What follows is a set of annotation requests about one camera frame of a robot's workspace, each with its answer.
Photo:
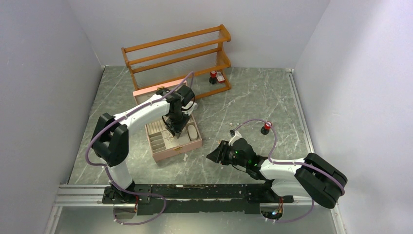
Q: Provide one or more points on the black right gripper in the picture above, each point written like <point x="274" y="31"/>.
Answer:
<point x="219" y="155"/>

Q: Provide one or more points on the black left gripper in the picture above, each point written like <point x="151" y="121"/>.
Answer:
<point x="178" y="128"/>

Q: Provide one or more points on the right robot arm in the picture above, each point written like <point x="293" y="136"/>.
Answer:
<point x="311" y="176"/>

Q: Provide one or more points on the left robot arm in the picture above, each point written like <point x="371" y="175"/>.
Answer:
<point x="110" y="141"/>

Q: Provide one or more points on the pink jewelry box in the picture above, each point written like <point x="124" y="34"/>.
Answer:
<point x="162" y="143"/>

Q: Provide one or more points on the cream watch pillow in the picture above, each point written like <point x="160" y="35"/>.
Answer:
<point x="192" y="132"/>

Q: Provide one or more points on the red black stamp on table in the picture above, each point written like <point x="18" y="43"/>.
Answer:
<point x="266" y="128"/>

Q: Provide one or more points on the red black stamp on shelf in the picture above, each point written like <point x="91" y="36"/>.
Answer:
<point x="212" y="78"/>

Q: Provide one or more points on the red white small box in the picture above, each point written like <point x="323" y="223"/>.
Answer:
<point x="220" y="78"/>

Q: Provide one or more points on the wooden shelf rack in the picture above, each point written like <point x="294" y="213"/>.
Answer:
<point x="171" y="59"/>

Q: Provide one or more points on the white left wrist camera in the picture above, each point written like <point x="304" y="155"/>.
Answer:
<point x="189" y="108"/>

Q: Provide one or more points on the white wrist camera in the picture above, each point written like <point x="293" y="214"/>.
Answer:
<point x="189" y="108"/>
<point x="235" y="135"/>

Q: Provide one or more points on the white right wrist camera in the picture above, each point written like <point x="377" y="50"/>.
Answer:
<point x="235" y="135"/>

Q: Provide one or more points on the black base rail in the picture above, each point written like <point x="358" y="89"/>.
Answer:
<point x="174" y="199"/>

